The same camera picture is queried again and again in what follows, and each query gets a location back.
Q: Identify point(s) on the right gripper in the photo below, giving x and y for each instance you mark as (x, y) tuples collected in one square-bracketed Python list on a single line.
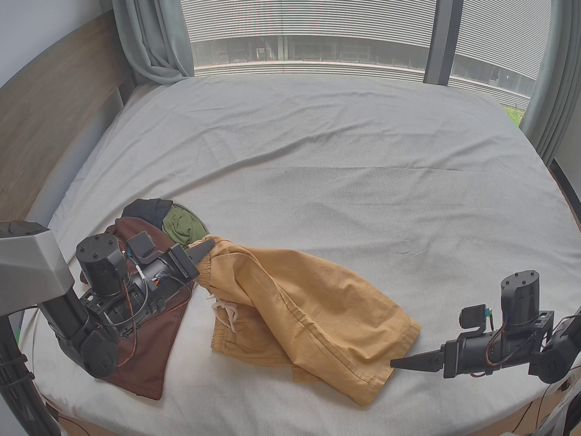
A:
[(470, 354)]

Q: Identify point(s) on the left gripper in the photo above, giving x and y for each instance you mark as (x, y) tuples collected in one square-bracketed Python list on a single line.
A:
[(174, 266)]

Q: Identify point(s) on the mustard yellow shorts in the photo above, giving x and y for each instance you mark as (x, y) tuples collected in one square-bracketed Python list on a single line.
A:
[(317, 298)]

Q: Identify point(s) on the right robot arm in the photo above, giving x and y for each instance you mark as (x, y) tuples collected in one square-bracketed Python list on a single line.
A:
[(519, 298)]

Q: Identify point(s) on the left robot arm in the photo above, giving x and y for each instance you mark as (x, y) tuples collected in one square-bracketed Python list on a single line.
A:
[(100, 261)]

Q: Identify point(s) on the bed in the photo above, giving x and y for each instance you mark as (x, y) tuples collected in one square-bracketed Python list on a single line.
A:
[(317, 152)]

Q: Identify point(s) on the olive green garment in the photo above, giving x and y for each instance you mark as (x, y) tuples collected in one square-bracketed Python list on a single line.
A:
[(181, 225)]

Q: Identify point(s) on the black garment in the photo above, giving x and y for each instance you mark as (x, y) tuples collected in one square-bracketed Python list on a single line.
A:
[(145, 209)]

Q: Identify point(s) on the brown shorts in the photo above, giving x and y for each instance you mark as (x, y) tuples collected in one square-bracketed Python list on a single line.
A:
[(150, 357)]

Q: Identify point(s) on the grey-green curtain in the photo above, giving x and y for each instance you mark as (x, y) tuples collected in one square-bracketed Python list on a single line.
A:
[(553, 84), (145, 25)]

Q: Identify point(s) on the window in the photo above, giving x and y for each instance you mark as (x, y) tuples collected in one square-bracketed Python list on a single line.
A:
[(317, 7)]

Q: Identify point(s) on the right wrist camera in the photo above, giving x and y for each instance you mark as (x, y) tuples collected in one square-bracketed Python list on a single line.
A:
[(474, 317)]

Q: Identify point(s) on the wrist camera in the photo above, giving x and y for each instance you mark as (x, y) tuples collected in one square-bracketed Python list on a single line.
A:
[(474, 317), (141, 245)]

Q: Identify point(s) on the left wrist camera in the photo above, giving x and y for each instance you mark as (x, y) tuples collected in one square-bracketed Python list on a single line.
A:
[(141, 245)]

